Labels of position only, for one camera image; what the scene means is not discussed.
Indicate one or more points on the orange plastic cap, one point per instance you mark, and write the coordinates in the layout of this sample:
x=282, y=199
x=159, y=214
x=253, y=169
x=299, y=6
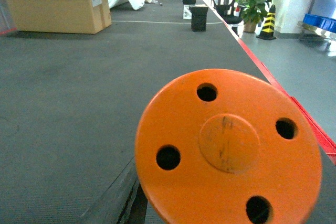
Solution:
x=221, y=146

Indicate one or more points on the stainless steel shelf rack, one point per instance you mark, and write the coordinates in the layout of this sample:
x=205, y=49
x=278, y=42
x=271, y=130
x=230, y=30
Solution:
x=325, y=8

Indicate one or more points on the yellow black striped cone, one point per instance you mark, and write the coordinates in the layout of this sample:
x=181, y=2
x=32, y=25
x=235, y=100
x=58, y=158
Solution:
x=267, y=31

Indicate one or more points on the blue bin on shelf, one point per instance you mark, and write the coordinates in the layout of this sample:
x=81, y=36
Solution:
x=325, y=23

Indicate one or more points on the white sign box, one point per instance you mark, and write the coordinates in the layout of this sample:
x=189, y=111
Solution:
x=186, y=8

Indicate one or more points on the large cardboard box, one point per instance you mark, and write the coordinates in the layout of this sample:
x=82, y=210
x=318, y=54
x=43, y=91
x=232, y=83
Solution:
x=60, y=16

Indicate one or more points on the black crate on belt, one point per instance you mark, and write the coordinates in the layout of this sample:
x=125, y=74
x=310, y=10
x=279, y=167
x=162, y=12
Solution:
x=199, y=17

